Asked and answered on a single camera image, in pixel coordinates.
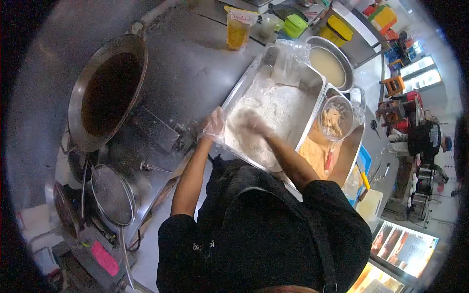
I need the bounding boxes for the person's left hand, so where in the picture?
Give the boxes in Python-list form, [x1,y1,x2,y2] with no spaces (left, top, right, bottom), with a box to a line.
[200,106,226,143]

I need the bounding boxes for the person's right hand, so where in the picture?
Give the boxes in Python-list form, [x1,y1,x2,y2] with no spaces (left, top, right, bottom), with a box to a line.
[239,109,275,140]

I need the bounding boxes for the person's right fingers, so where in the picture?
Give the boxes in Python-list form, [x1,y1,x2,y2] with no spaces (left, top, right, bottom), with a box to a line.
[239,109,265,132]

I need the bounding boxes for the person's left fingers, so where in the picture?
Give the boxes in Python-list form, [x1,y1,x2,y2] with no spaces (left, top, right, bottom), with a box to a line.
[209,106,226,138]

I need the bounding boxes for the rectangular steel tray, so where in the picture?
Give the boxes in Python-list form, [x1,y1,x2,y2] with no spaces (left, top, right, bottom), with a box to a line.
[219,45,327,185]

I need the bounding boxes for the pile of white flour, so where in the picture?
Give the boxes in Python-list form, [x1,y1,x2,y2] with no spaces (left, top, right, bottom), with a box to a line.
[224,79,308,171]

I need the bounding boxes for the clear plastic bag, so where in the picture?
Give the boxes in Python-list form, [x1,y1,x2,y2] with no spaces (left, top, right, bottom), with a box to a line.
[272,38,313,87]

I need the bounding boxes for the steel stove unit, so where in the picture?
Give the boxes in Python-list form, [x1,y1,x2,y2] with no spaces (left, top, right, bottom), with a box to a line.
[66,105,196,244]

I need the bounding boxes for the clear bowl of chicken pieces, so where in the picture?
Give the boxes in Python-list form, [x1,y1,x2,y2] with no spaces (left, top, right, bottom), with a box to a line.
[319,95,355,143]

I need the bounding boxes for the clear tub of yellow liquid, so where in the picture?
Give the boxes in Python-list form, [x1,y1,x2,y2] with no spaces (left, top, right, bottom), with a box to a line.
[224,5,260,51]

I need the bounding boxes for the red and white utensil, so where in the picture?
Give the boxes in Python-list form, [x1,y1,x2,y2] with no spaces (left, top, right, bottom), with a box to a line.
[324,146,336,175]

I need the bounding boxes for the clear plastic cup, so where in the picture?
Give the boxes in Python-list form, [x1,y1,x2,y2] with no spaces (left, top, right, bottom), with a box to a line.
[260,13,280,38]

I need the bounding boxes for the steel bowl of pale batter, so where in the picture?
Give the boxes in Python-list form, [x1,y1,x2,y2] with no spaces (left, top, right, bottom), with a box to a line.
[306,36,355,93]

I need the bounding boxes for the green lidded container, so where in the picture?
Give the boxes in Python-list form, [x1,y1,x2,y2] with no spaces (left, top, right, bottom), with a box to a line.
[281,14,309,39]

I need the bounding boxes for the large steel bowl of breadcrumbs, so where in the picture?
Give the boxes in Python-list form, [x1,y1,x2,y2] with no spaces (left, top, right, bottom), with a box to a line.
[296,86,367,188]

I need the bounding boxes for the large wok of dark oil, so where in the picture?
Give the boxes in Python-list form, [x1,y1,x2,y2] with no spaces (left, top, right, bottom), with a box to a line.
[67,20,149,153]

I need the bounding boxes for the person's body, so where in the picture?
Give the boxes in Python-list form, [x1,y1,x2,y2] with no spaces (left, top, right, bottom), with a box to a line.
[156,156,373,293]

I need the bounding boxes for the blue plastic tray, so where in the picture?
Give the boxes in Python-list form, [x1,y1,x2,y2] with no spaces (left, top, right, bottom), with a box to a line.
[347,144,373,206]

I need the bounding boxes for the yellow lidded container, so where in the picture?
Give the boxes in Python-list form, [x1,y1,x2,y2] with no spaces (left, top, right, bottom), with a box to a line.
[318,15,354,48]

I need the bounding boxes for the orange stool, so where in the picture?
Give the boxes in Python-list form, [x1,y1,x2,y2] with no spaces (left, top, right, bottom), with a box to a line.
[381,76,406,97]

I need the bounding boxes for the white cutting board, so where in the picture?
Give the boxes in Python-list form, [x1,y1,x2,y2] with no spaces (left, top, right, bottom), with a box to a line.
[356,188,384,222]

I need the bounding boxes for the round dark pan lid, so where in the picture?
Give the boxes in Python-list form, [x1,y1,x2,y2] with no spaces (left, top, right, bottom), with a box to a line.
[52,181,80,239]

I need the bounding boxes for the pink cloth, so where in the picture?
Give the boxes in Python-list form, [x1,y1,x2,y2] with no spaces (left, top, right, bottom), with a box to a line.
[90,240,120,277]

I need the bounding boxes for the lit menu display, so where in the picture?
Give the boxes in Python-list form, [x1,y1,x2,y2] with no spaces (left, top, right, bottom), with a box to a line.
[370,220,439,279]

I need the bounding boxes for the yellow handled knife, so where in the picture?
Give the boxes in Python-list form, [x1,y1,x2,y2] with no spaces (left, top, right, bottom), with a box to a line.
[357,161,371,203]

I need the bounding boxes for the round wire mesh skimmer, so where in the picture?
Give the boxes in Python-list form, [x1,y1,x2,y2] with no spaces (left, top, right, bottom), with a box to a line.
[90,164,137,290]

